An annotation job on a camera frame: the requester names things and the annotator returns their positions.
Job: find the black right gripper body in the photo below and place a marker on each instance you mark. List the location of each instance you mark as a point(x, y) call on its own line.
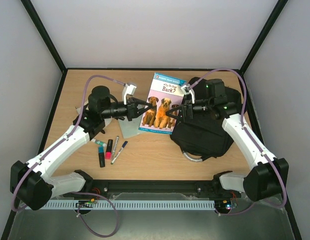
point(188, 111)

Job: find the pink black highlighter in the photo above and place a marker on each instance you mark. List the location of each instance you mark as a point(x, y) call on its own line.
point(109, 147)

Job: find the light blue cable duct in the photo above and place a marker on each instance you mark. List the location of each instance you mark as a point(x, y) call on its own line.
point(202, 205)

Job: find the teal white glue stick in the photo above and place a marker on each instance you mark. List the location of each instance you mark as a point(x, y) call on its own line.
point(98, 142)

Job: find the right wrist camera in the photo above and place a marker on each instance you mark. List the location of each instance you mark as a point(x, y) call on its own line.
point(188, 92)

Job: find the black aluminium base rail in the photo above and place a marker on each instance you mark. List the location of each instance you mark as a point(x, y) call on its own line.
point(198, 188)

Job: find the blue black highlighter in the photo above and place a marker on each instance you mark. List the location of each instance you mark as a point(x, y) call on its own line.
point(101, 156)

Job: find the blue cap white marker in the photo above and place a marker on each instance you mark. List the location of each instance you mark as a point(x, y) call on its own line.
point(119, 152)

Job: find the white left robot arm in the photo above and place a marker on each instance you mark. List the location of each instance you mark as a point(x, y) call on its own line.
point(33, 182)

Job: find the white fabric pouch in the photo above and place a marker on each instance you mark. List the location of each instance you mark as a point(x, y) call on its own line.
point(107, 121)

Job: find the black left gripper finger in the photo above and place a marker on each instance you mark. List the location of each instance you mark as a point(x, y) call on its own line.
point(141, 109)
point(142, 102)

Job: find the grey Great Gatsby book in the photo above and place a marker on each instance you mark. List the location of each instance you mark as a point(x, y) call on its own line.
point(130, 129)

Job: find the black student backpack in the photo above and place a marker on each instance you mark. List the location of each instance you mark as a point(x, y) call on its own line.
point(203, 137)

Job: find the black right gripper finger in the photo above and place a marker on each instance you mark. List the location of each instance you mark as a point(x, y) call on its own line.
point(177, 115)
point(176, 110)

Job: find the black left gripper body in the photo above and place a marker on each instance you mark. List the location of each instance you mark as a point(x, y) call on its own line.
point(109, 112)

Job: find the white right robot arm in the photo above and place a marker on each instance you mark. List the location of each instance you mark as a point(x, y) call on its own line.
point(268, 174)

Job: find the dog picture book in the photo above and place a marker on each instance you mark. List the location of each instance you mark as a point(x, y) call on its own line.
point(164, 94)

